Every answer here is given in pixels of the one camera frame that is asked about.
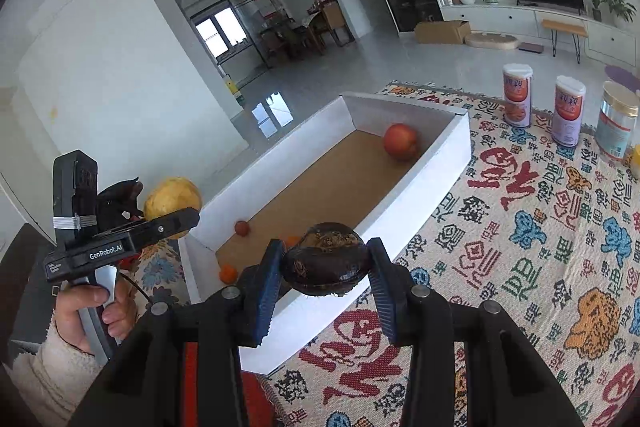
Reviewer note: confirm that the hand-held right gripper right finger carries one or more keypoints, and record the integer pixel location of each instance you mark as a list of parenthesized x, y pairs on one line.
[(385, 297)]

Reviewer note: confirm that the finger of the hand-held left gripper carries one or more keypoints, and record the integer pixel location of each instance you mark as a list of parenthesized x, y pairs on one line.
[(120, 199), (175, 222)]

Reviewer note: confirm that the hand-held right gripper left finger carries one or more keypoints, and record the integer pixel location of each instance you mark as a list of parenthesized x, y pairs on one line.
[(267, 292)]

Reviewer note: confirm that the yellow pear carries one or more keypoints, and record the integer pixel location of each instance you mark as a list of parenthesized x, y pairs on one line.
[(170, 202)]

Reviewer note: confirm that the small mandarin orange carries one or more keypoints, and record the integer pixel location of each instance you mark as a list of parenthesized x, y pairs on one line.
[(228, 274), (293, 241)]

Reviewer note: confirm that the small brown round fruit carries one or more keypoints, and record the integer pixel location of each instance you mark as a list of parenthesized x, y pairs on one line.
[(242, 228)]

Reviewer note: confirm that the white cardboard box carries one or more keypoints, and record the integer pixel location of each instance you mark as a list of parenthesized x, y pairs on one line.
[(325, 177)]

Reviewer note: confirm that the red apple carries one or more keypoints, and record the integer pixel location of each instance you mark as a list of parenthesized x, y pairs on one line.
[(401, 142)]

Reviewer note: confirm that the person's left forearm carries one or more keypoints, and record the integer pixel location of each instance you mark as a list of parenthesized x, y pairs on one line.
[(55, 382)]

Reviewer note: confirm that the person's left hand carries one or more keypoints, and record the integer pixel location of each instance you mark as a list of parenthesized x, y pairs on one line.
[(75, 322)]

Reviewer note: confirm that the floral cushion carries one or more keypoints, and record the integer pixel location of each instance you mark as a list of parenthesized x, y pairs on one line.
[(160, 267)]

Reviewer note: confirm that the red cloth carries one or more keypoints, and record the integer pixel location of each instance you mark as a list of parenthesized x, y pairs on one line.
[(255, 397)]

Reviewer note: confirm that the wooden dining furniture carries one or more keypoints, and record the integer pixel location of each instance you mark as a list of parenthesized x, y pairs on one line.
[(310, 32)]

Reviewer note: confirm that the pink labelled can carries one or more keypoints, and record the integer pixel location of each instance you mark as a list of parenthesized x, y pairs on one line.
[(517, 97), (568, 112)]

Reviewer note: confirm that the brown cardboard box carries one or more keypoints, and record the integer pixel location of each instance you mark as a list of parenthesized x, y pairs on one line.
[(442, 32)]

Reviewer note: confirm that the round beige cushion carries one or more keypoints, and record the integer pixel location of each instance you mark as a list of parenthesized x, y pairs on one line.
[(491, 42)]

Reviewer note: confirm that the clear jar with gold lid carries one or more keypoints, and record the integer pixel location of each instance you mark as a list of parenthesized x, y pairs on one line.
[(617, 122)]

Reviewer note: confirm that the wooden bench with hairpin legs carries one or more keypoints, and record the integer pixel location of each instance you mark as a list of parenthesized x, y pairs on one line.
[(564, 28)]

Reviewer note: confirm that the small dark potted plant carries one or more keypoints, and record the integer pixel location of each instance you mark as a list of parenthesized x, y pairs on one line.
[(595, 7)]

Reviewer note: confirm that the large leafy potted plant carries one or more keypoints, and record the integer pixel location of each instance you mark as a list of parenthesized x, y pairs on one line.
[(617, 4)]

